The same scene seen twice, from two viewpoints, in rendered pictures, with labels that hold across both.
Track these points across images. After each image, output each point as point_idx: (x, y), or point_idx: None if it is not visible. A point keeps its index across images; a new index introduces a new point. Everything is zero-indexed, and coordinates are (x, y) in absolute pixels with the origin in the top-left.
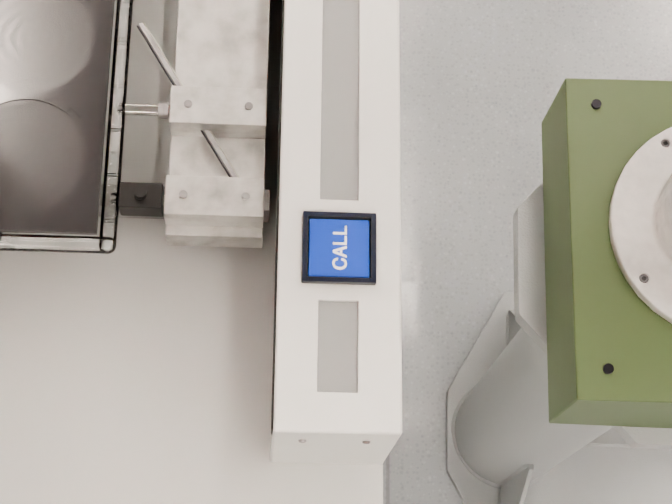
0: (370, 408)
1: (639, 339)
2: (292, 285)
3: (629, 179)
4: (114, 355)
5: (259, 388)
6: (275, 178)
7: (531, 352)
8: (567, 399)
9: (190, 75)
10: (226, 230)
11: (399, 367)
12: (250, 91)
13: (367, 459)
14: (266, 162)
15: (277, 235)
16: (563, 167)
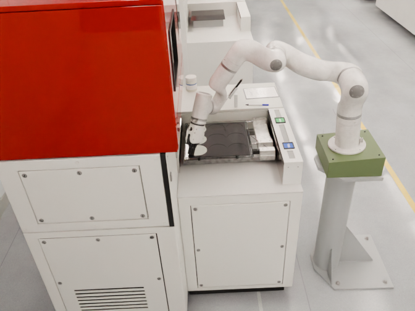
0: (297, 159)
1: (336, 156)
2: (282, 149)
3: (330, 140)
4: (254, 175)
5: (278, 177)
6: None
7: (323, 200)
8: (328, 166)
9: None
10: (269, 155)
11: (301, 155)
12: (269, 139)
13: (298, 179)
14: None
15: (278, 145)
16: (319, 144)
